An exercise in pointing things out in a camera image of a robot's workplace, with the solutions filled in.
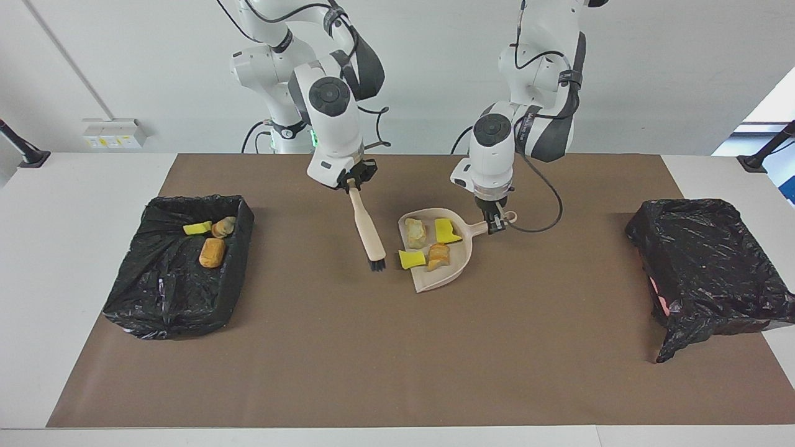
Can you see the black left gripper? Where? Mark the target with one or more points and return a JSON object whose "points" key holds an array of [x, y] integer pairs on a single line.
{"points": [[492, 203]]}

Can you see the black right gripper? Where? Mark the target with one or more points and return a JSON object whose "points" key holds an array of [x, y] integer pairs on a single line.
{"points": [[361, 171]]}

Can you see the notched yellow sponge piece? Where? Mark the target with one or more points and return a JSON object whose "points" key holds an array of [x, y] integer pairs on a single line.
{"points": [[447, 231]]}

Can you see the beige hand brush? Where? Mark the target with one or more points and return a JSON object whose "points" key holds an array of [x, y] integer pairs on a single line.
{"points": [[369, 236]]}

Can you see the pale pink plastic dustpan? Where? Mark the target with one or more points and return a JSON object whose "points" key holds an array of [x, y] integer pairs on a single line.
{"points": [[456, 264]]}

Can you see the orange striped croissant piece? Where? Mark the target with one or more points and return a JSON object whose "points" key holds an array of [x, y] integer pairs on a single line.
{"points": [[438, 256]]}

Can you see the pale bread chunk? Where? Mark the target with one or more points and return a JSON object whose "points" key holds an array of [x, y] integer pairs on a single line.
{"points": [[415, 233]]}

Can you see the small yellow sponge piece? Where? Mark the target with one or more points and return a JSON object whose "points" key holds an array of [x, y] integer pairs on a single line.
{"points": [[412, 259]]}

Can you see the pale fried dough piece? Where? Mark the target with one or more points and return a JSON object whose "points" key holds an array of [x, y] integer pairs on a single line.
{"points": [[223, 226]]}

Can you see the brown bread roll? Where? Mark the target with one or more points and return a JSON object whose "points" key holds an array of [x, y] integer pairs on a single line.
{"points": [[212, 252]]}

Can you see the yellow sponge wedge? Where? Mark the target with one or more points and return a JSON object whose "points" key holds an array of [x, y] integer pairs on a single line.
{"points": [[197, 228]]}

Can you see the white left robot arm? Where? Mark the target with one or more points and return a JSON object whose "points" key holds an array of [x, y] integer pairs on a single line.
{"points": [[490, 167]]}

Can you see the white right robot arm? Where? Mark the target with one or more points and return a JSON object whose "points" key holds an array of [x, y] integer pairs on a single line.
{"points": [[338, 136]]}

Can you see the pink bin with black bag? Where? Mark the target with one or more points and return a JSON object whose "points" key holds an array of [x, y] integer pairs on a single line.
{"points": [[708, 267]]}

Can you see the brown table mat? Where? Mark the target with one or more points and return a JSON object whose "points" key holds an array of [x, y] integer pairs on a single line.
{"points": [[372, 385]]}

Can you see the bright glass window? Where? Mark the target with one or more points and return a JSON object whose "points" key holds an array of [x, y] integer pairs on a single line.
{"points": [[770, 105]]}

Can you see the white wall socket box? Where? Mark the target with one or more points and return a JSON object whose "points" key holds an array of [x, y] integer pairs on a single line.
{"points": [[112, 133]]}

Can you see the white wall conduit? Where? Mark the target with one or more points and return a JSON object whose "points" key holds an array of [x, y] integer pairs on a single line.
{"points": [[62, 59]]}

